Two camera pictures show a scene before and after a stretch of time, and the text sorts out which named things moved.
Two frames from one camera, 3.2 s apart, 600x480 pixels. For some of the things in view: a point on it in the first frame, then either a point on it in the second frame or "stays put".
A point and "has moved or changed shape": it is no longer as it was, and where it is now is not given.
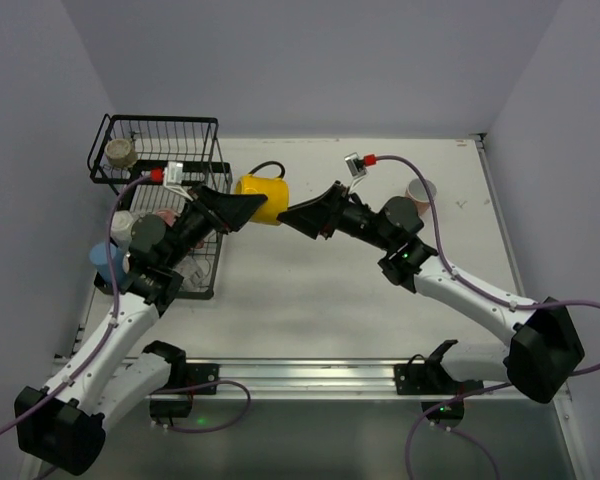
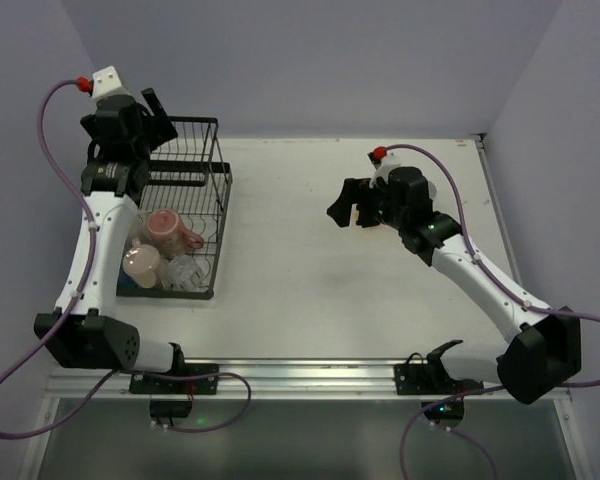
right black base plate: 431,377 stays put
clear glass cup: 193,277 stays put
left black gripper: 209,212 to 147,126
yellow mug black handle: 276,196 has moved or changed shape
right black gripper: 333,211 to 362,203
